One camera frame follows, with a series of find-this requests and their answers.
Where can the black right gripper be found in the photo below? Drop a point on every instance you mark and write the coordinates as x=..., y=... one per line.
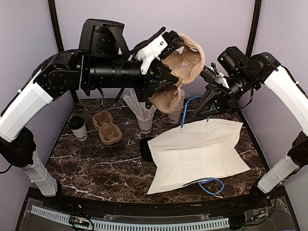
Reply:
x=224, y=100

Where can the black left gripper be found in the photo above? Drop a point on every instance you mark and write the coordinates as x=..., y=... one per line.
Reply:
x=152, y=83

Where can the brown cardboard cup carrier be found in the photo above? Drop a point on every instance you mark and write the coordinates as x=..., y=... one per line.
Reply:
x=108, y=131
x=187, y=66

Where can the blue checkered paper bag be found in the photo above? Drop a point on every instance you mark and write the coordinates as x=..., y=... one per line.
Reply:
x=200, y=149

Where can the white paper coffee cup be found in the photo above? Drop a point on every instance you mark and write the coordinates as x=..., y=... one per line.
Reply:
x=81, y=133

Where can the black coffee lid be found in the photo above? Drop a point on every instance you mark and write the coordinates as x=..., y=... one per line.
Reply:
x=76, y=122

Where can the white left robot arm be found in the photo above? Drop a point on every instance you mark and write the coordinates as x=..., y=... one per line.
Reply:
x=102, y=60

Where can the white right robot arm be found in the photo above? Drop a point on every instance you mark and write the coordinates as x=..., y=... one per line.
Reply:
x=249, y=74

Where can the white wrapped straws bundle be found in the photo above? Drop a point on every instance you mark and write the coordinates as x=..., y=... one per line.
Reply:
x=138, y=108

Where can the stack of white paper cups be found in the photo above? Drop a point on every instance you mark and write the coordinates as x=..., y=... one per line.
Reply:
x=174, y=116

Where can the white cup holding straws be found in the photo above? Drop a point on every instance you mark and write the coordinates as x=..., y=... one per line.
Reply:
x=145, y=125

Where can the stack of black lids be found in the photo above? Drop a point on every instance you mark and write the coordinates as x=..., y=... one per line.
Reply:
x=144, y=149

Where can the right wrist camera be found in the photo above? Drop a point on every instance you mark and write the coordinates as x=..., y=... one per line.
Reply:
x=211, y=74

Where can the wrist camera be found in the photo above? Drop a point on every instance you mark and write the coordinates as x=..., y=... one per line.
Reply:
x=211, y=74
x=160, y=45

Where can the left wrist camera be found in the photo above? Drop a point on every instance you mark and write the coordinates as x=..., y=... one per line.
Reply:
x=160, y=45

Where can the black vertical frame post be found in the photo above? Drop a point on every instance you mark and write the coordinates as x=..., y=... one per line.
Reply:
x=254, y=26

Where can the black left frame post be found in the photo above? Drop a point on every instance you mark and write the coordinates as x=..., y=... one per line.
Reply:
x=55, y=25

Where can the black front rail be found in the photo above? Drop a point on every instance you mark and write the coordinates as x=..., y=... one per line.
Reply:
x=89, y=207

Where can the white slotted cable duct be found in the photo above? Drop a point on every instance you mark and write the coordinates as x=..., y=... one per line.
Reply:
x=127, y=223

